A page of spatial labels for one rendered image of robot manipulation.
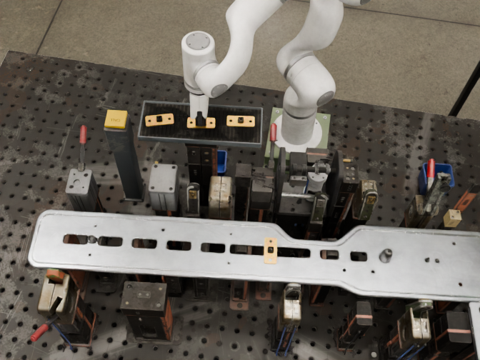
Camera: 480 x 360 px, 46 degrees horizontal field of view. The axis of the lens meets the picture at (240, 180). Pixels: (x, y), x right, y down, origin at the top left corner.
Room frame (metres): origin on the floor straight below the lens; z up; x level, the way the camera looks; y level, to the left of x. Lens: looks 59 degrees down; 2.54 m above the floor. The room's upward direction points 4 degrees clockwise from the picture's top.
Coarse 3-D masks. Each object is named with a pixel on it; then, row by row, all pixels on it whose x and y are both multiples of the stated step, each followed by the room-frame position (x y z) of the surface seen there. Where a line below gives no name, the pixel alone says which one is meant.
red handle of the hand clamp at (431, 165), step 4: (432, 160) 0.95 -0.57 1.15; (428, 164) 0.94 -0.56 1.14; (432, 164) 0.93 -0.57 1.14; (428, 168) 0.93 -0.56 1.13; (432, 168) 0.92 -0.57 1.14; (428, 172) 0.92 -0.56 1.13; (432, 172) 0.91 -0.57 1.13; (428, 176) 0.90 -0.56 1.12; (432, 176) 0.90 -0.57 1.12; (428, 180) 0.90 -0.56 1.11; (432, 180) 0.90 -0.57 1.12; (428, 184) 0.88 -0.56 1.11; (428, 188) 0.88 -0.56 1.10; (428, 208) 0.82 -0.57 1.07
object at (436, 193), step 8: (440, 176) 0.85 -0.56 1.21; (448, 176) 0.85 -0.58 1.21; (432, 184) 0.85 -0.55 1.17; (440, 184) 0.84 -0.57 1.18; (448, 184) 0.82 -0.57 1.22; (432, 192) 0.83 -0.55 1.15; (440, 192) 0.84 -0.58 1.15; (424, 200) 0.84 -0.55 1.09; (432, 200) 0.83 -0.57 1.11; (440, 200) 0.82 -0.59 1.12; (424, 208) 0.82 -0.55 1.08; (432, 208) 0.82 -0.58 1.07
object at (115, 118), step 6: (108, 114) 1.03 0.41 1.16; (114, 114) 1.03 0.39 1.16; (120, 114) 1.03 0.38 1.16; (126, 114) 1.03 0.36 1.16; (108, 120) 1.01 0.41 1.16; (114, 120) 1.01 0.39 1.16; (120, 120) 1.01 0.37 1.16; (108, 126) 0.99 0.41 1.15; (114, 126) 0.99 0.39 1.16; (120, 126) 0.99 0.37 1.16
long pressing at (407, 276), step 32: (64, 224) 0.73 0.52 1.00; (96, 224) 0.73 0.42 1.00; (128, 224) 0.74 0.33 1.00; (160, 224) 0.75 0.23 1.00; (192, 224) 0.75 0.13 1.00; (224, 224) 0.76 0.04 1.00; (256, 224) 0.77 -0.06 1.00; (32, 256) 0.62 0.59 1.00; (64, 256) 0.62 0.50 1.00; (96, 256) 0.63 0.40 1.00; (128, 256) 0.64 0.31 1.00; (160, 256) 0.64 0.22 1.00; (192, 256) 0.65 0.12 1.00; (224, 256) 0.66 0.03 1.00; (256, 256) 0.66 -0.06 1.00; (320, 256) 0.68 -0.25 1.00; (416, 256) 0.70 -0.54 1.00; (448, 256) 0.70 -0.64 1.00; (352, 288) 0.59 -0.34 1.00; (384, 288) 0.59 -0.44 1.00; (416, 288) 0.60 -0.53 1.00; (448, 288) 0.60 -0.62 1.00
